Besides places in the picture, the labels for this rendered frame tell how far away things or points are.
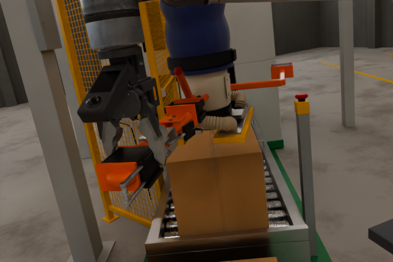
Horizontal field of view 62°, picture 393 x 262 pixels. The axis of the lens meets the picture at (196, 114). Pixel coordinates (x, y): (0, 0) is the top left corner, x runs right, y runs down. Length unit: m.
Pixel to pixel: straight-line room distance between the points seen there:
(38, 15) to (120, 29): 1.58
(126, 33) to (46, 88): 1.64
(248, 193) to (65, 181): 1.29
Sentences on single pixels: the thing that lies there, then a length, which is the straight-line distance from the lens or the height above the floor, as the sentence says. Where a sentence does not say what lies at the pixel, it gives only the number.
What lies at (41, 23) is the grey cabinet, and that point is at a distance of 2.10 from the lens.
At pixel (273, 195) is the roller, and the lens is 1.86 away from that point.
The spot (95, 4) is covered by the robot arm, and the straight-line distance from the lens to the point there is 0.54.
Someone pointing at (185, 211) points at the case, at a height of 0.71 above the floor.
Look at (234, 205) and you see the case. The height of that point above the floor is 0.72.
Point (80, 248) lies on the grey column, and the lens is 2.54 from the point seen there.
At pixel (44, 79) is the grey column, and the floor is 1.31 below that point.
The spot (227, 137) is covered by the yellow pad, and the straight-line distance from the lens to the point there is 0.99.
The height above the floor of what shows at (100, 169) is 1.27.
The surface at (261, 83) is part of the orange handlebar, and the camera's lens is 1.13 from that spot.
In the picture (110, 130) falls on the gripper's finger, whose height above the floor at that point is 1.32.
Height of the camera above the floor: 1.47
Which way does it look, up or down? 15 degrees down
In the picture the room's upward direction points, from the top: 8 degrees counter-clockwise
